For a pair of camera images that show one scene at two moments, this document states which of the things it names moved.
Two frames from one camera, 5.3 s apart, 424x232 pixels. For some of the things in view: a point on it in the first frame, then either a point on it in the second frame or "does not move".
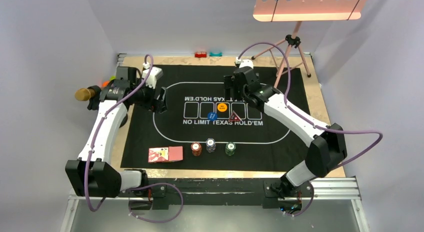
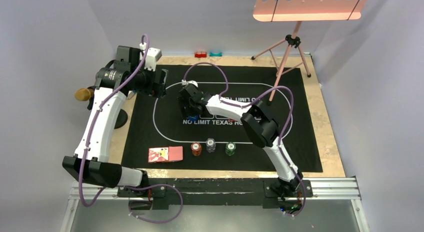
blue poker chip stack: [210, 145] does not move
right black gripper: [230, 82] → [183, 103]
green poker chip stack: [230, 148] does not move
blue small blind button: [212, 116] → [193, 117]
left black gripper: [154, 105] → [149, 89]
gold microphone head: [84, 94] does not move
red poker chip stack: [196, 149] does not move
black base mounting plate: [271, 193] does not move
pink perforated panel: [308, 6] does not move
